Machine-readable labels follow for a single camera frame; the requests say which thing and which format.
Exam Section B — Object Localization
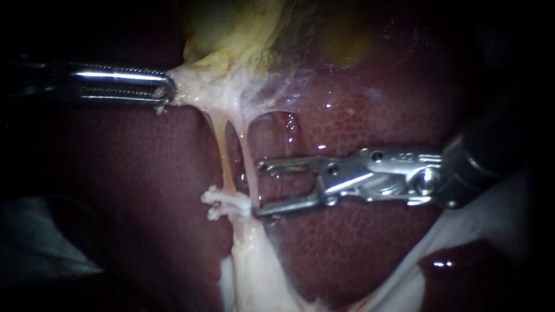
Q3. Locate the right arm instrument jaw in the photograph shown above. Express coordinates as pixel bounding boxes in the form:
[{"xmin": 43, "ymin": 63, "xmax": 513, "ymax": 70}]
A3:
[
  {"xmin": 256, "ymin": 155, "xmax": 331, "ymax": 179},
  {"xmin": 254, "ymin": 194, "xmax": 340, "ymax": 220}
]

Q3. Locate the right arm instrument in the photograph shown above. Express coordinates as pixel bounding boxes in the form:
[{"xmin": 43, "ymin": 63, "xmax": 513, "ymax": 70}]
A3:
[{"xmin": 317, "ymin": 134, "xmax": 500, "ymax": 210}]

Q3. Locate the left arm instrument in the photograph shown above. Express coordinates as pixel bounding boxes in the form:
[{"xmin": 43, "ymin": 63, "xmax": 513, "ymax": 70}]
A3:
[{"xmin": 8, "ymin": 56, "xmax": 73, "ymax": 103}]

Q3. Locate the left arm instrument jaw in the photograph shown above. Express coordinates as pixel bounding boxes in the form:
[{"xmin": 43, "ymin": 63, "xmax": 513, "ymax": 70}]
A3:
[{"xmin": 71, "ymin": 62, "xmax": 177, "ymax": 107}]

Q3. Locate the gallbladder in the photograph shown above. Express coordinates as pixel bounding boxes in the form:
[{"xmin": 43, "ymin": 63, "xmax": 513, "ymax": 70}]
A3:
[{"xmin": 166, "ymin": 0, "xmax": 378, "ymax": 114}]

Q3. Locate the thin tube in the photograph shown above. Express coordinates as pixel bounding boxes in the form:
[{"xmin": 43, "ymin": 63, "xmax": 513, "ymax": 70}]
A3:
[
  {"xmin": 207, "ymin": 110, "xmax": 238, "ymax": 194},
  {"xmin": 233, "ymin": 119, "xmax": 262, "ymax": 208}
]

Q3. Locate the white clip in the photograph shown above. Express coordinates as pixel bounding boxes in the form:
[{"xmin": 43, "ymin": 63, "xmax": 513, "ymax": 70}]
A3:
[
  {"xmin": 201, "ymin": 185, "xmax": 253, "ymax": 208},
  {"xmin": 206, "ymin": 206, "xmax": 252, "ymax": 222}
]

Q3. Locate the dark red liver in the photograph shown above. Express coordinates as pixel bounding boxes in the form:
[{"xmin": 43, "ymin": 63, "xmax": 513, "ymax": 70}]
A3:
[{"xmin": 43, "ymin": 17, "xmax": 521, "ymax": 312}]

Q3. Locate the white cloth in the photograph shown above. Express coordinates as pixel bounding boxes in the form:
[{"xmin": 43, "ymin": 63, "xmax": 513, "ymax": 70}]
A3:
[{"xmin": 0, "ymin": 195, "xmax": 106, "ymax": 280}]

